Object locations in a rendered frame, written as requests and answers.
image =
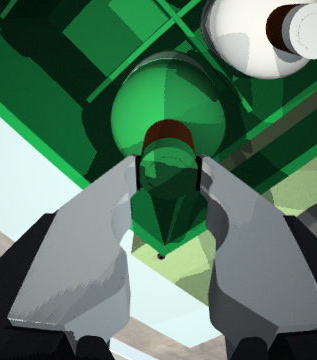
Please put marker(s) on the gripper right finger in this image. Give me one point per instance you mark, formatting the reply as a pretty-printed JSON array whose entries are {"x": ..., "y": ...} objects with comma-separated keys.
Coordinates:
[{"x": 264, "y": 276}]

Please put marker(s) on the dark green crate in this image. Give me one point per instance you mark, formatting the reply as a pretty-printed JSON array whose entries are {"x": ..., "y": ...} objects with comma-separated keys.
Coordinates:
[{"x": 55, "y": 53}]

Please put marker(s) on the white bottle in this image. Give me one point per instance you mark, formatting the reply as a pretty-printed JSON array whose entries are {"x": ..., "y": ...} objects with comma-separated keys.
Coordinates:
[{"x": 263, "y": 39}]

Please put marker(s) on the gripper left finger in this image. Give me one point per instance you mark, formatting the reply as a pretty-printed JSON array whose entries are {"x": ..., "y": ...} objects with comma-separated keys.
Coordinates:
[{"x": 67, "y": 276}]

